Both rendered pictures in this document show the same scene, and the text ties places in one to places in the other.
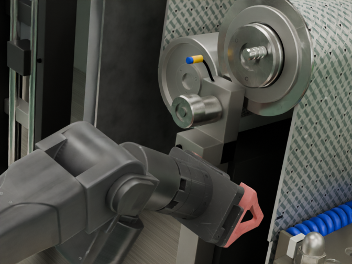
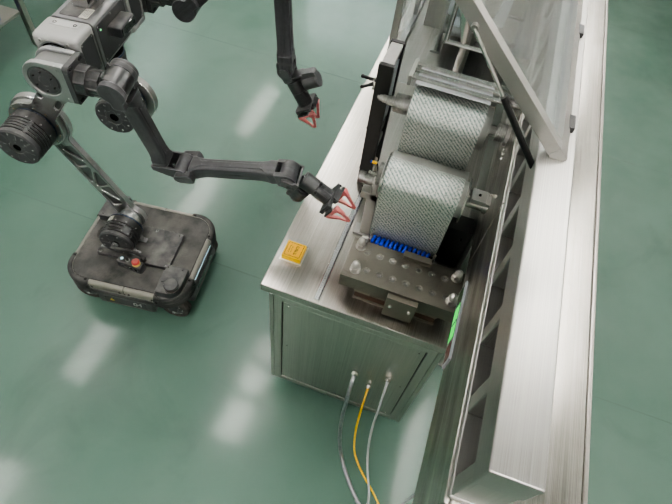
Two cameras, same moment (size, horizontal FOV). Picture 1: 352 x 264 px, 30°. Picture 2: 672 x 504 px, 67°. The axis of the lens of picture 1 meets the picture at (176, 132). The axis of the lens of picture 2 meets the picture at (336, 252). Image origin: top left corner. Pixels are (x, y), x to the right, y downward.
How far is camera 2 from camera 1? 1.33 m
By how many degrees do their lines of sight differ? 51
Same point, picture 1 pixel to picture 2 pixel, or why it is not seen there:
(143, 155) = (305, 178)
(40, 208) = (263, 173)
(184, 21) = (409, 145)
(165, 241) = not seen: hidden behind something
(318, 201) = (395, 236)
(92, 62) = not seen: hidden behind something
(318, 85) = (388, 197)
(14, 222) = (257, 172)
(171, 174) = (311, 187)
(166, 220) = not seen: hidden behind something
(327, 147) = (397, 220)
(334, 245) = (379, 250)
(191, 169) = (323, 191)
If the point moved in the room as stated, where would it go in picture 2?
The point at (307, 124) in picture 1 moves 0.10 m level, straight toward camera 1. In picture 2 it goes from (384, 207) to (354, 211)
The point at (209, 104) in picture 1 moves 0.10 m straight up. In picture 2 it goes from (368, 179) to (373, 157)
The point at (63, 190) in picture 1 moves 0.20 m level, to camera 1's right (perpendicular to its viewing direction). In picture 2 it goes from (269, 173) to (295, 219)
